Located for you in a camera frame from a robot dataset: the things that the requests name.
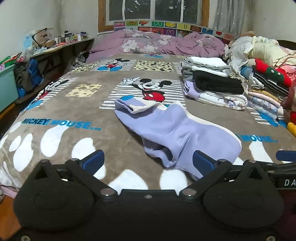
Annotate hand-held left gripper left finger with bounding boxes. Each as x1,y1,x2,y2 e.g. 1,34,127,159
30,149,117,199

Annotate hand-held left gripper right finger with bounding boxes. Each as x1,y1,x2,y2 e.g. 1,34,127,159
179,150,271,200

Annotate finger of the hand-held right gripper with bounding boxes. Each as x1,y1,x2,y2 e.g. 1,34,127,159
266,150,296,173

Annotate lavender pants with cream stripe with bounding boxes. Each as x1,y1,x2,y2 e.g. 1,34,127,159
114,96,242,181

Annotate black and white clothes heap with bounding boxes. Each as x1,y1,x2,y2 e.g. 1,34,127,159
71,52,90,68

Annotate pile of cream clothes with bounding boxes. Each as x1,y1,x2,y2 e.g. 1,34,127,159
223,36,296,72

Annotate pile of colourful clothes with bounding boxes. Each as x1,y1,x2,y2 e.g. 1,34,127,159
0,53,22,70

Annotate printed cartoon blanket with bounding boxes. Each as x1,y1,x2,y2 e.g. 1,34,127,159
0,53,296,202

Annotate blue sequin folded garment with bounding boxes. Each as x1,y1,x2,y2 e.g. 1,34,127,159
251,97,281,114

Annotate mustard folded garment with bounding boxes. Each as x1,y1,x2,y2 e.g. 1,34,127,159
252,91,284,106

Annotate white floral folded garment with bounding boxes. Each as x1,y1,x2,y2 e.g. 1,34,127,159
183,80,248,110

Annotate pink folded garment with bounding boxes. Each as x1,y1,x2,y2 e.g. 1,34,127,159
247,88,273,99

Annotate black striped folded garment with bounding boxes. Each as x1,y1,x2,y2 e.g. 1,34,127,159
251,72,289,98

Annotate red green plush garment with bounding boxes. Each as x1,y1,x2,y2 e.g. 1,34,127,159
254,59,292,87

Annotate grey white folded garment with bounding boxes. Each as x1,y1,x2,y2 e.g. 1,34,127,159
181,56,232,78

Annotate black and blue bag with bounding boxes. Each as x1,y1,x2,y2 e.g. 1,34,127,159
14,59,45,93

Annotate teal storage box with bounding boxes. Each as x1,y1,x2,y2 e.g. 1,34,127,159
0,64,20,114

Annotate dark wooden desk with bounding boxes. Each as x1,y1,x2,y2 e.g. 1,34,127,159
30,37,95,77

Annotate purple floral duvet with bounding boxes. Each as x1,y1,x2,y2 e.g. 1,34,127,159
87,30,228,64

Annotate desk clutter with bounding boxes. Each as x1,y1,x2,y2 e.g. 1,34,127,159
55,30,89,44

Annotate cardboard box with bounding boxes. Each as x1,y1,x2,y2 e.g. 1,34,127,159
37,29,55,45

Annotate colourful patterned headboard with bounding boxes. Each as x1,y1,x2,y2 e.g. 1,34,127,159
113,20,234,41

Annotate black desk lamp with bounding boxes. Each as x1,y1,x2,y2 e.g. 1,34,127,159
32,28,48,47

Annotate pale patterned curtain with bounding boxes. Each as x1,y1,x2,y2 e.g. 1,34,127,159
213,0,253,37

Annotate wooden framed window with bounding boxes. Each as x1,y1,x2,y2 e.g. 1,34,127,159
98,0,210,33

